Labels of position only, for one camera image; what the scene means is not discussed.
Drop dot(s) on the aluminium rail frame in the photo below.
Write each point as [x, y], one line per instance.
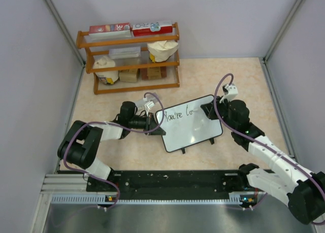
[64, 183]

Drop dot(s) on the tan cardboard box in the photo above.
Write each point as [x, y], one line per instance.
[129, 75]

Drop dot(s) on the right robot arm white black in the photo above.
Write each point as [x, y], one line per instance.
[300, 189]

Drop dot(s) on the cream paper bag upper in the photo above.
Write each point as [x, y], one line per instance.
[160, 51]

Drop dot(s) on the brown cardboard box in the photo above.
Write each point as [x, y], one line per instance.
[153, 73]

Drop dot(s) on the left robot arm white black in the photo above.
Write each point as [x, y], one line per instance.
[80, 145]

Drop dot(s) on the black framed whiteboard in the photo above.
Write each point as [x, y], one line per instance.
[185, 127]

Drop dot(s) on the red white wrap box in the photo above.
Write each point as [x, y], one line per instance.
[152, 28]

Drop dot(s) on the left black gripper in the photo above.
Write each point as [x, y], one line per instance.
[151, 123]

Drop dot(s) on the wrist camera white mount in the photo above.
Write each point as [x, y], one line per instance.
[230, 92]
[149, 103]

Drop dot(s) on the clear plastic box on shelf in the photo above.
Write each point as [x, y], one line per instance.
[127, 52]

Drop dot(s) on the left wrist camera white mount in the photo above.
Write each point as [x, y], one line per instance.
[149, 103]

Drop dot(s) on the red white foil box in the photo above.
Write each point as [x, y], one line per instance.
[110, 31]

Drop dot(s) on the wooden three tier shelf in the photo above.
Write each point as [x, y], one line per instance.
[95, 50]

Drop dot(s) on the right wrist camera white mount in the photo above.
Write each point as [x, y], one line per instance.
[230, 92]

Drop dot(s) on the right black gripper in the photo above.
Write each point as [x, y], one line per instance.
[209, 110]

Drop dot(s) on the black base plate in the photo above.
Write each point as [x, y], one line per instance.
[172, 185]

